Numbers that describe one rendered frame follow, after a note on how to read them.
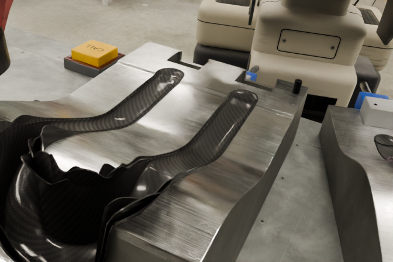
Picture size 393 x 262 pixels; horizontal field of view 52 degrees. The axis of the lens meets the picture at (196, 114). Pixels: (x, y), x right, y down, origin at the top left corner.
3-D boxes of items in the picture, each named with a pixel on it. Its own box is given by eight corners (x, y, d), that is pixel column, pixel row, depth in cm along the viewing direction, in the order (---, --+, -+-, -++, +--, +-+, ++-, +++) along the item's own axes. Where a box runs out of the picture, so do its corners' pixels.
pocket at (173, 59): (178, 71, 65) (180, 50, 63) (208, 80, 63) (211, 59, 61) (165, 82, 61) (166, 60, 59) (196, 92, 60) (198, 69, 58)
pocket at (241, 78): (241, 90, 62) (245, 68, 60) (274, 100, 60) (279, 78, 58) (230, 103, 58) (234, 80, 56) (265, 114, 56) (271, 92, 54)
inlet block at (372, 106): (343, 96, 69) (352, 67, 66) (373, 100, 68) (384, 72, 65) (358, 140, 58) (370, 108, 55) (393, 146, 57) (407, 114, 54)
